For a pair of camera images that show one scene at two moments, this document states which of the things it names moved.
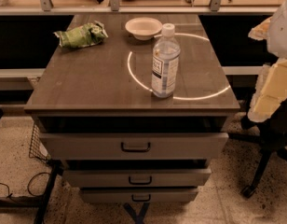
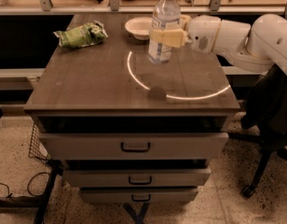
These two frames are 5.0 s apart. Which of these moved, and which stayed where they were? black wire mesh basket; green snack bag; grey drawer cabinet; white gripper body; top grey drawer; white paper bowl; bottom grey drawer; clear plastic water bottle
Moved: white gripper body; clear plastic water bottle
Stayed: white paper bowl; green snack bag; top grey drawer; black wire mesh basket; bottom grey drawer; grey drawer cabinet
